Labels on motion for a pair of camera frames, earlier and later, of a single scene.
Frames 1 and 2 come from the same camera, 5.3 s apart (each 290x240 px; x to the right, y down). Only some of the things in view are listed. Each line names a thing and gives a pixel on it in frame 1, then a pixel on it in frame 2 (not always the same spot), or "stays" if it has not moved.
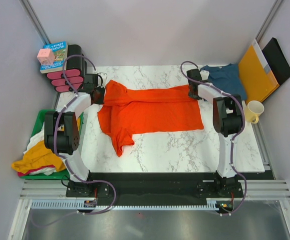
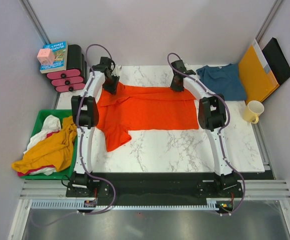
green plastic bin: [60, 175] stays
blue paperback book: [60, 52] stays
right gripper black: [194, 96] -> [174, 87]
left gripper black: [101, 101] -> [112, 89]
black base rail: [154, 188] stays
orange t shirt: [128, 112] stays
